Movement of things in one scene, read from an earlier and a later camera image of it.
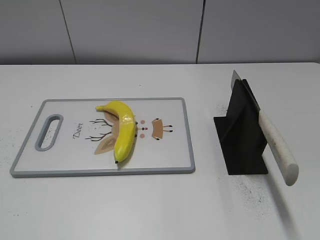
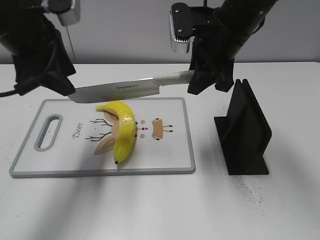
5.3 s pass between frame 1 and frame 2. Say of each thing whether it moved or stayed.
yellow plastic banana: stayed
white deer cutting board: stayed
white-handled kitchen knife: moved
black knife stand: stayed
